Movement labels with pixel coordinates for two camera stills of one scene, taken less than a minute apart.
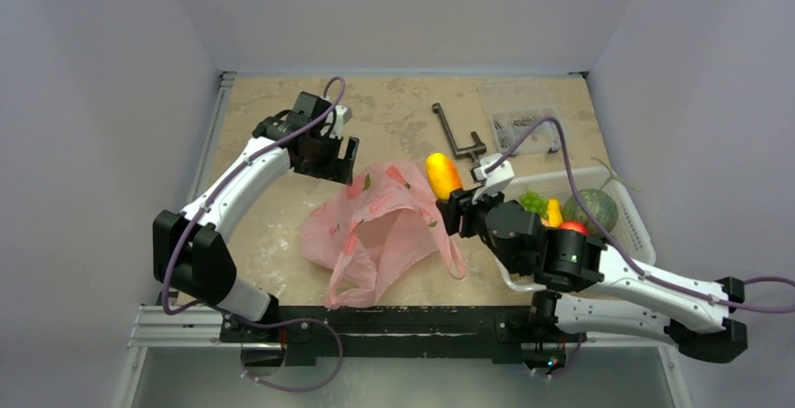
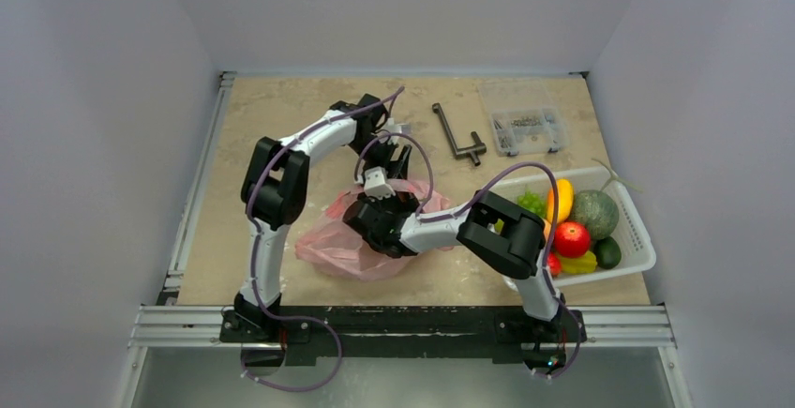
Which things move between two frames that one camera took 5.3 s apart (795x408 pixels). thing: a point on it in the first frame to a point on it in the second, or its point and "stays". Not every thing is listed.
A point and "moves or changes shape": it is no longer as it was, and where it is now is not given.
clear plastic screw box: (512, 107) stays
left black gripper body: (323, 161) to (377, 154)
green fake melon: (600, 205) stays
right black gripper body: (463, 215) to (382, 207)
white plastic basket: (629, 232) stays
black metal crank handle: (477, 147) stays
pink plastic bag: (384, 222) moves or changes shape
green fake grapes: (532, 202) stays
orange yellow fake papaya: (442, 174) to (564, 204)
